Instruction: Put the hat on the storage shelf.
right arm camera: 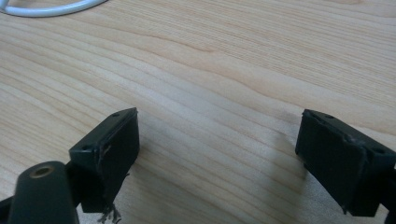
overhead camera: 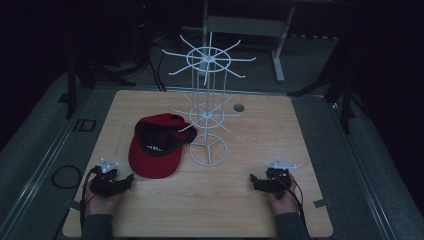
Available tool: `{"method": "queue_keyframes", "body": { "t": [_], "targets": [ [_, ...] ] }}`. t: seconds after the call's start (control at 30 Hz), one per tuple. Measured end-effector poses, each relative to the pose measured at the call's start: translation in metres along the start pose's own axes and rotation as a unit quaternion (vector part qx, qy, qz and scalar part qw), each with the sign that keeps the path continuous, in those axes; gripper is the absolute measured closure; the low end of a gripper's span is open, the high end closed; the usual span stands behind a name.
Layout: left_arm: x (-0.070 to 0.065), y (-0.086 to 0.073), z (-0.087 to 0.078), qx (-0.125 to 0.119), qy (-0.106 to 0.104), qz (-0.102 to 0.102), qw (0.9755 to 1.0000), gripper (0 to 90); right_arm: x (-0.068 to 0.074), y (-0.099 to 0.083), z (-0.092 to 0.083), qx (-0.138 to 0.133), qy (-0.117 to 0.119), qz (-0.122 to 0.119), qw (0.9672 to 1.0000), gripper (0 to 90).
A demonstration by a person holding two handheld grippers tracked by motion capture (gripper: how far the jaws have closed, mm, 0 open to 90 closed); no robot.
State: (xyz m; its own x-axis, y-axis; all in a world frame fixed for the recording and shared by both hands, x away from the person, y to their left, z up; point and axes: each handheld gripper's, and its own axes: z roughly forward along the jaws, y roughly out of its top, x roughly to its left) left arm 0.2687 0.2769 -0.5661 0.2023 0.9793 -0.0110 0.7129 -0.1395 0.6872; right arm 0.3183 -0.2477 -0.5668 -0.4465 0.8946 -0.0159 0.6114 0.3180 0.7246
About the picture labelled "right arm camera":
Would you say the white round plate rim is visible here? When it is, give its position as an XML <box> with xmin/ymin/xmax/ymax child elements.
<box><xmin>0</xmin><ymin>0</ymin><xmax>108</xmax><ymax>19</ymax></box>

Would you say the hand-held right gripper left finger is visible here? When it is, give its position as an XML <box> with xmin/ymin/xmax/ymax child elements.
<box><xmin>68</xmin><ymin>107</ymin><xmax>141</xmax><ymax>224</ymax></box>

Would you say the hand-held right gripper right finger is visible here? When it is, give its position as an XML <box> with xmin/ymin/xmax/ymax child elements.
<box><xmin>294</xmin><ymin>108</ymin><xmax>396</xmax><ymax>217</ymax></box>

